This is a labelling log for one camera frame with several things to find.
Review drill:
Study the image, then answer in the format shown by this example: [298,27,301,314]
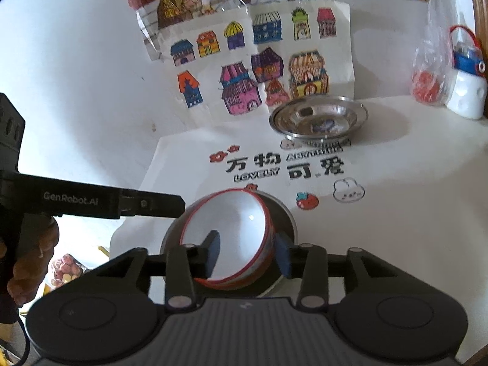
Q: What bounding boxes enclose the person's left hand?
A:
[7,214,59,307]

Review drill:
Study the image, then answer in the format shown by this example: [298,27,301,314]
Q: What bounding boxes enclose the clear plastic bag red contents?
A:
[410,0,453,106]

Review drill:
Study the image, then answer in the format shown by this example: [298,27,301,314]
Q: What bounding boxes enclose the white blue water bottle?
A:
[444,25,487,120]

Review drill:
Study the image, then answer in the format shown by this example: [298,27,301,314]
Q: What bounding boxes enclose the houses drawing paper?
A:
[157,0,355,129]

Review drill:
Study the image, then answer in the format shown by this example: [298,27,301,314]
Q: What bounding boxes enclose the white red-rimmed bowl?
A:
[178,188,276,289]
[194,234,274,290]

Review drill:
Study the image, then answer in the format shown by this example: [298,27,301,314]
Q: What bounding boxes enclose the steel plate with sticker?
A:
[270,96,369,144]

